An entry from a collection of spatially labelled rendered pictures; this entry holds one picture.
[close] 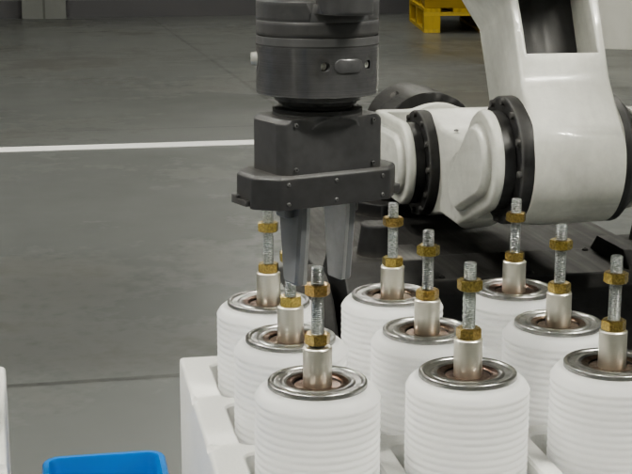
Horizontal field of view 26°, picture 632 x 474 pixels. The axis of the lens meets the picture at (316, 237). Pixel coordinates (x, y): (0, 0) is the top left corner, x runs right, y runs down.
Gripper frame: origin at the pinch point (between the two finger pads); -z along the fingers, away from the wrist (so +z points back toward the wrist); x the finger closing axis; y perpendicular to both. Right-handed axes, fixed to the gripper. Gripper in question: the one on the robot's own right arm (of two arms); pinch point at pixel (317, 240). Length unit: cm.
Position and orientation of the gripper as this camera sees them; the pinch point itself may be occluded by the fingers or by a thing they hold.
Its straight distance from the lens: 101.0
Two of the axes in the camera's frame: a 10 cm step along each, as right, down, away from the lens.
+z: 0.0, -9.8, -2.2
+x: 8.7, -1.1, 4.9
